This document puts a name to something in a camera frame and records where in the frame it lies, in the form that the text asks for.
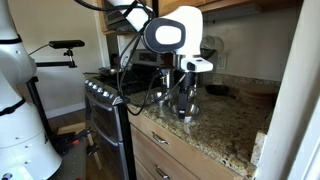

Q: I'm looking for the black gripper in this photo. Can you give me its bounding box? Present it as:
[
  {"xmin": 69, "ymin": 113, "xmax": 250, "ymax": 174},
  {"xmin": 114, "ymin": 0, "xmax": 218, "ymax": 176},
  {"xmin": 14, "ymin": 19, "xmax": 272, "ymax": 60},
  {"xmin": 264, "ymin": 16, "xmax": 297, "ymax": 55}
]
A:
[{"xmin": 176, "ymin": 70, "xmax": 198, "ymax": 119}]

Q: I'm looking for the medium silver metal bowl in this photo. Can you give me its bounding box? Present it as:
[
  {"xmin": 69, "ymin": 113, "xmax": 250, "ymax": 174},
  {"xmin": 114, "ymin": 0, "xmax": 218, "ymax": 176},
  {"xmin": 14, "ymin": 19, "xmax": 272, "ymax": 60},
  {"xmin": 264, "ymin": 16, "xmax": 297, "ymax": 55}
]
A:
[{"xmin": 169, "ymin": 101, "xmax": 202, "ymax": 120}]

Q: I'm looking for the brown wooden bowl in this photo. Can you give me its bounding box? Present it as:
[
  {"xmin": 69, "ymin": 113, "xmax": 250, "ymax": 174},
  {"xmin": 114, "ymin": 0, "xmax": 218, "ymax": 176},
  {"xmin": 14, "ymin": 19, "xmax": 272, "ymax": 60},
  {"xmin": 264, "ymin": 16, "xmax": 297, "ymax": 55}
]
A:
[{"xmin": 238, "ymin": 83, "xmax": 279, "ymax": 109}]

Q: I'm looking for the black shallow dish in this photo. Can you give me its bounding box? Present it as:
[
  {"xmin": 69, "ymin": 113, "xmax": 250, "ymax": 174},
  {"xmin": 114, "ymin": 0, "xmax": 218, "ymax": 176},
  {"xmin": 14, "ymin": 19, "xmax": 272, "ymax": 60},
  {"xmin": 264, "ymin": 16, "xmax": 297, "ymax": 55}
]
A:
[{"xmin": 205, "ymin": 84, "xmax": 238, "ymax": 100}]

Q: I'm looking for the wooden base cabinet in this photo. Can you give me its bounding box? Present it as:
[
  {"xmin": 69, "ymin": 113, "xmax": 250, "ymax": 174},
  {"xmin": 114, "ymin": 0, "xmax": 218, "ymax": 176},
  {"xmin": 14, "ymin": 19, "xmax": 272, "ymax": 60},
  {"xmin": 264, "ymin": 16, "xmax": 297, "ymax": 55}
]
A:
[{"xmin": 126, "ymin": 104, "xmax": 244, "ymax": 180}]

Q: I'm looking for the dark frying pan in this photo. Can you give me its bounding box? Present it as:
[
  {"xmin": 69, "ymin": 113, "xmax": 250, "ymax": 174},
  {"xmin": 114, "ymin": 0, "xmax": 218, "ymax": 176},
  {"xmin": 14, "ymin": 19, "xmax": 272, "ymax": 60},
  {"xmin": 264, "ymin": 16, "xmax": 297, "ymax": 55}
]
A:
[{"xmin": 83, "ymin": 67, "xmax": 126, "ymax": 77}]

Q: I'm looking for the stainless steel stove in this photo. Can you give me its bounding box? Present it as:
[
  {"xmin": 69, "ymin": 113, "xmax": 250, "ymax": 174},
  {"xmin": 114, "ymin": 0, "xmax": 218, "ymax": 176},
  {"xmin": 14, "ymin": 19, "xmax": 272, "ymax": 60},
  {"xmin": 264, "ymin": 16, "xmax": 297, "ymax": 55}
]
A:
[{"xmin": 83, "ymin": 49, "xmax": 164, "ymax": 180}]

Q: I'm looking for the white tall cabinet panel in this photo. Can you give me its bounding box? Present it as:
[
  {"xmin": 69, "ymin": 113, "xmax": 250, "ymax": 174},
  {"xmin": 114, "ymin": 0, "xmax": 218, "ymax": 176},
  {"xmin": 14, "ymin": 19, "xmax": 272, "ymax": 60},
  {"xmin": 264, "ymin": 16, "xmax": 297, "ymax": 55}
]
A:
[{"xmin": 254, "ymin": 0, "xmax": 320, "ymax": 180}]

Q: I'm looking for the steel range hood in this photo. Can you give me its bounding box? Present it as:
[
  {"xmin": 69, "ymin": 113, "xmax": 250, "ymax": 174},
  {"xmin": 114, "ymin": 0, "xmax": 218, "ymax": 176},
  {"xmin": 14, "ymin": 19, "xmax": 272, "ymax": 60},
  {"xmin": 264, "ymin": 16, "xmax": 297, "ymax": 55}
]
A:
[{"xmin": 101, "ymin": 0, "xmax": 141, "ymax": 34}]

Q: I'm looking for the light wooden plank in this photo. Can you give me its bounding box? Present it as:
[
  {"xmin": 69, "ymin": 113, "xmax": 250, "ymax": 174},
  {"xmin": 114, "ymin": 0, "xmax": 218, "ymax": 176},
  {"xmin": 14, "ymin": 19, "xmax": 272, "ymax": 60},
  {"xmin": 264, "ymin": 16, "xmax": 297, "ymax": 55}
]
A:
[{"xmin": 56, "ymin": 121, "xmax": 87, "ymax": 136}]

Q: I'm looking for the black red bar clamp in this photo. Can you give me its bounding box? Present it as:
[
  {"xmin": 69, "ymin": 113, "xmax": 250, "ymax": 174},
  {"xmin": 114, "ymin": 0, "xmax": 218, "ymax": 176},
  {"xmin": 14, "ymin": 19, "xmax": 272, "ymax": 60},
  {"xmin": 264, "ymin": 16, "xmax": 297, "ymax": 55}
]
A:
[{"xmin": 49, "ymin": 129, "xmax": 93, "ymax": 156}]

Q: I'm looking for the perforated robot table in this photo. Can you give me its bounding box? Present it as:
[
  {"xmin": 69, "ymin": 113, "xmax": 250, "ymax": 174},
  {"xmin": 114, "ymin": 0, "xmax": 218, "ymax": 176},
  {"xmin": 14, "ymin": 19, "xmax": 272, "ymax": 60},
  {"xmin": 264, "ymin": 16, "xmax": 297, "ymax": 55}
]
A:
[{"xmin": 49, "ymin": 138, "xmax": 88, "ymax": 180}]

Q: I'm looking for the metal drawer handle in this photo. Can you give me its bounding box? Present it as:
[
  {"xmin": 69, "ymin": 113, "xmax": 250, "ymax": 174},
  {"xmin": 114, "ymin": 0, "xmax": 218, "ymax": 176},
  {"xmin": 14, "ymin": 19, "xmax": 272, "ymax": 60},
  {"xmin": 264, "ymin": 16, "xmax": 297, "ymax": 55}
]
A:
[
  {"xmin": 151, "ymin": 131, "xmax": 170, "ymax": 146},
  {"xmin": 154, "ymin": 164, "xmax": 172, "ymax": 180}
]

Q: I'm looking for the white wall outlet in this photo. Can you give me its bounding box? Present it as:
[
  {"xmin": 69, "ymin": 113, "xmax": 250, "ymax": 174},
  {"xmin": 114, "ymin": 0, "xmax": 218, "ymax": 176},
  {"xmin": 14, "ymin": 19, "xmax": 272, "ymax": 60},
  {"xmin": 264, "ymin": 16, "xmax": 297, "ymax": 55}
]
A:
[{"xmin": 216, "ymin": 53, "xmax": 228, "ymax": 71}]

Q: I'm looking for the round wire strainer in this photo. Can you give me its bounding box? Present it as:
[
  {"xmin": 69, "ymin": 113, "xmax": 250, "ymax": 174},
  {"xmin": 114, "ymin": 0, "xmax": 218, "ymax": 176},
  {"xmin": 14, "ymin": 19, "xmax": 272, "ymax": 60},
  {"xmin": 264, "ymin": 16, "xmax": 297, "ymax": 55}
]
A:
[{"xmin": 200, "ymin": 34, "xmax": 225, "ymax": 59}]

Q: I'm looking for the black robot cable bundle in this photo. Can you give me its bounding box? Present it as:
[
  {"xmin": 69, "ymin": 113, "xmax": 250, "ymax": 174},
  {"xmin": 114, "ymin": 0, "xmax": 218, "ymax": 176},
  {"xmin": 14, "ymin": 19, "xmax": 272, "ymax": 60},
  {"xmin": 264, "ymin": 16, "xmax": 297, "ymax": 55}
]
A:
[{"xmin": 73, "ymin": 0, "xmax": 188, "ymax": 117}]

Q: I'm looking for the wooden wall cabinet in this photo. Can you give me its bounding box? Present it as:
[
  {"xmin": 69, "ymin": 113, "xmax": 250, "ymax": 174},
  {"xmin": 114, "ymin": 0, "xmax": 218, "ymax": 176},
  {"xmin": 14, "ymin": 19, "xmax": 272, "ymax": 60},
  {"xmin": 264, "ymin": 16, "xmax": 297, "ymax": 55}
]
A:
[{"xmin": 96, "ymin": 0, "xmax": 304, "ymax": 18}]

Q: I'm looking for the black stereo camera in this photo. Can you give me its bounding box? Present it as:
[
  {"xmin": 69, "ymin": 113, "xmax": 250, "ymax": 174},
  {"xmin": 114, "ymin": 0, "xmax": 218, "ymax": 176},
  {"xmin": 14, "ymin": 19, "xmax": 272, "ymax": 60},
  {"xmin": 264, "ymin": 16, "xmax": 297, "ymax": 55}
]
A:
[{"xmin": 48, "ymin": 39, "xmax": 86, "ymax": 50}]

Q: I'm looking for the black camera stand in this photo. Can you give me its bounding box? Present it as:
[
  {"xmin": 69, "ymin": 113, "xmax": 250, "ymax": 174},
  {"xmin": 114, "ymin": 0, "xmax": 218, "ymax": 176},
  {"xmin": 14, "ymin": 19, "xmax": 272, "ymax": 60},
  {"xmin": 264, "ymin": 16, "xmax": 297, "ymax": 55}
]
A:
[{"xmin": 25, "ymin": 48, "xmax": 78, "ymax": 141}]

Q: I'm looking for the thin camera cable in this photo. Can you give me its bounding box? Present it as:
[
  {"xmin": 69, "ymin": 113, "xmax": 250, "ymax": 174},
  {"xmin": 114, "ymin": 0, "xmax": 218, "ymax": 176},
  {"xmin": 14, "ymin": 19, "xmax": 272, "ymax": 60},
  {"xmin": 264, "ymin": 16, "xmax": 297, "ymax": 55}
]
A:
[{"xmin": 28, "ymin": 43, "xmax": 51, "ymax": 57}]

